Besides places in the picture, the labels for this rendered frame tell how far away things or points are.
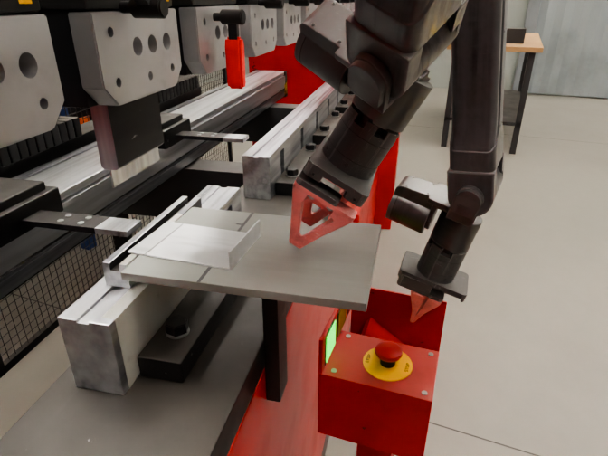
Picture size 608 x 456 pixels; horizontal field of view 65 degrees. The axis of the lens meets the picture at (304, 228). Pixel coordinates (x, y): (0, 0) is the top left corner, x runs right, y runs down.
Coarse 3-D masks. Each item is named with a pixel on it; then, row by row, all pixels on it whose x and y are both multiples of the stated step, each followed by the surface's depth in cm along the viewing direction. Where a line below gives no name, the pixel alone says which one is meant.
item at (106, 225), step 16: (0, 192) 62; (16, 192) 62; (32, 192) 64; (48, 192) 65; (0, 208) 59; (16, 208) 60; (32, 208) 63; (48, 208) 66; (0, 224) 58; (16, 224) 60; (32, 224) 61; (48, 224) 60; (64, 224) 60; (80, 224) 60; (96, 224) 60; (112, 224) 60; (128, 224) 60; (0, 240) 58
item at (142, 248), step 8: (168, 224) 61; (176, 224) 61; (160, 232) 59; (168, 232) 59; (144, 240) 57; (152, 240) 57; (160, 240) 57; (136, 248) 55; (144, 248) 55; (152, 248) 55
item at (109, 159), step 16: (96, 112) 47; (112, 112) 48; (128, 112) 50; (144, 112) 53; (96, 128) 48; (112, 128) 48; (128, 128) 51; (144, 128) 54; (160, 128) 57; (112, 144) 49; (128, 144) 51; (144, 144) 54; (160, 144) 58; (112, 160) 49; (128, 160) 51; (144, 160) 56; (112, 176) 50; (128, 176) 53
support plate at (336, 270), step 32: (224, 224) 61; (288, 224) 61; (352, 224) 61; (256, 256) 54; (288, 256) 54; (320, 256) 54; (352, 256) 54; (192, 288) 49; (224, 288) 48; (256, 288) 48; (288, 288) 48; (320, 288) 48; (352, 288) 48
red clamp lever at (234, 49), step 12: (228, 12) 60; (240, 12) 59; (228, 24) 60; (228, 48) 61; (240, 48) 61; (228, 60) 62; (240, 60) 62; (228, 72) 63; (240, 72) 63; (228, 84) 64; (240, 84) 63
